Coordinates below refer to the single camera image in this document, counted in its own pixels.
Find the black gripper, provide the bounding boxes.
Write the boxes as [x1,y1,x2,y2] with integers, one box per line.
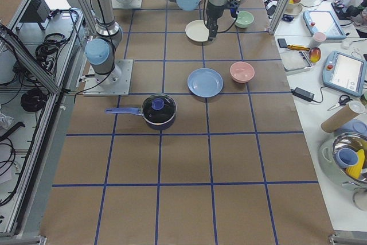
[206,13,219,41]

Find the blue plate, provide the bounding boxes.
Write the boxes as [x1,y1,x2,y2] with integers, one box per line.
[187,68,224,98]

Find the white plate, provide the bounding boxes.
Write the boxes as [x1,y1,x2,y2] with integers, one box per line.
[185,20,209,42]

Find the green bowl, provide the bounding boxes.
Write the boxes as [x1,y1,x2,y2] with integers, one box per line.
[235,10,255,29]

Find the pink bowl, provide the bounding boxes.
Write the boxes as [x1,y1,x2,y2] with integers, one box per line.
[229,61,255,83]

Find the blue saucepan with lid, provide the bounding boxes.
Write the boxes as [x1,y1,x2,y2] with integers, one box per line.
[105,94,177,130]

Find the red yellow mango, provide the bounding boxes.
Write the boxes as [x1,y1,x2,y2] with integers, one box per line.
[309,47,321,63]

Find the blue teach pendant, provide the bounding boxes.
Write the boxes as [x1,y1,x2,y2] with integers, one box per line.
[322,51,366,97]
[303,10,346,40]

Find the white cup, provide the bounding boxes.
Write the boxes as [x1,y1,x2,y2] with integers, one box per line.
[309,32,327,49]

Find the black power adapter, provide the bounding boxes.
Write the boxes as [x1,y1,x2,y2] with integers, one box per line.
[291,87,314,102]

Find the scissors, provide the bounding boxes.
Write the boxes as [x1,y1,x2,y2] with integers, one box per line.
[327,94,352,111]

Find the cardboard tube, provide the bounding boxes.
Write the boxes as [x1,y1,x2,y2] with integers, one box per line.
[321,100,365,133]

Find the silver metal bowl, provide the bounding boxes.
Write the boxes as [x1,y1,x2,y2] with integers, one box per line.
[318,133,366,190]

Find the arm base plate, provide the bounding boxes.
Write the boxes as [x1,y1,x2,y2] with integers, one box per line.
[112,0,142,10]
[83,59,134,96]

